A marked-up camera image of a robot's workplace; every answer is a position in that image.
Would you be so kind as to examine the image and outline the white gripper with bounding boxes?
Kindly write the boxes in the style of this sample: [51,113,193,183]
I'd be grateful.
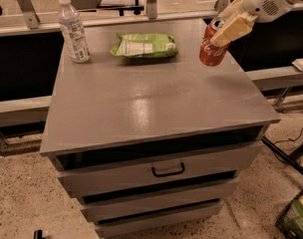
[212,0,293,46]

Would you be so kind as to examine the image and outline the red coke can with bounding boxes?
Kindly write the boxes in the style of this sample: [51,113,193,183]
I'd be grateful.
[199,17,228,67]

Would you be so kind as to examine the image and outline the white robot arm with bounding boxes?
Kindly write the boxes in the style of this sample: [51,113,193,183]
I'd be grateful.
[210,0,302,47]

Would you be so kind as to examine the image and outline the green rice chip bag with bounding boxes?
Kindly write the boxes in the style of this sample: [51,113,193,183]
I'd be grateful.
[111,33,178,59]

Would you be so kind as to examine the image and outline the grey drawer cabinet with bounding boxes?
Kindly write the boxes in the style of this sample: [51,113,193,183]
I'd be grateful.
[39,18,281,239]

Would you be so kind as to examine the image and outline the clear plastic water bottle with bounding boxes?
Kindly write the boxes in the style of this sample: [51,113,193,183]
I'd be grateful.
[58,0,90,63]

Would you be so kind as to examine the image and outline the green black basket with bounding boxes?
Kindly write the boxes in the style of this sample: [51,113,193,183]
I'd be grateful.
[275,188,303,239]

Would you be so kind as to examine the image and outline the top grey drawer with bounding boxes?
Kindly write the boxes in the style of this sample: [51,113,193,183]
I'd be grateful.
[58,140,263,197]

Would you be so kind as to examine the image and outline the grey drawer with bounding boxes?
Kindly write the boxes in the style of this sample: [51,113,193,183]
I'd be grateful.
[81,178,239,222]
[58,140,263,197]
[95,199,222,238]

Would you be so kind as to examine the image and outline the middle grey drawer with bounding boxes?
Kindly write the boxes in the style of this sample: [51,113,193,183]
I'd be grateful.
[81,178,239,222]

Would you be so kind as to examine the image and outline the bottom grey drawer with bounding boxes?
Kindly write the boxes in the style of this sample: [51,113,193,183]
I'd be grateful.
[95,199,222,238]

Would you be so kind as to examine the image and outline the black cable on floor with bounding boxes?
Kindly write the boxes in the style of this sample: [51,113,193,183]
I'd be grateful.
[273,119,303,145]

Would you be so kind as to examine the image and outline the black drawer handle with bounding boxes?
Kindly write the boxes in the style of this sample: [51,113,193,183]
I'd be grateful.
[151,162,185,178]

